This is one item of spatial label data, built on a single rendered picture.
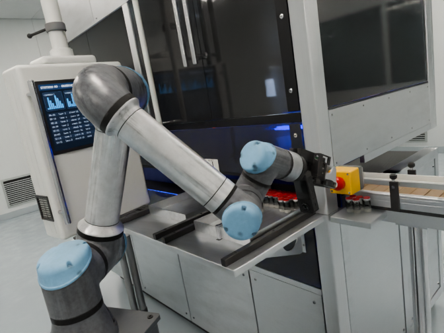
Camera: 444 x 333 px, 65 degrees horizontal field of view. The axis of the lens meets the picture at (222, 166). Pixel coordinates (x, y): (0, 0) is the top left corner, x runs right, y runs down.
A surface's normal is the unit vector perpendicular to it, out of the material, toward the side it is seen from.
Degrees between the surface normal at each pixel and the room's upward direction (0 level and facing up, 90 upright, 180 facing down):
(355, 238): 90
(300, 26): 90
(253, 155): 65
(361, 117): 90
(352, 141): 90
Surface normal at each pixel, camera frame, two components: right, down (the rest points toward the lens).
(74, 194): 0.77, 0.00
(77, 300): 0.53, 0.08
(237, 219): -0.13, 0.22
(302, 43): -0.73, 0.25
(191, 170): 0.14, -0.11
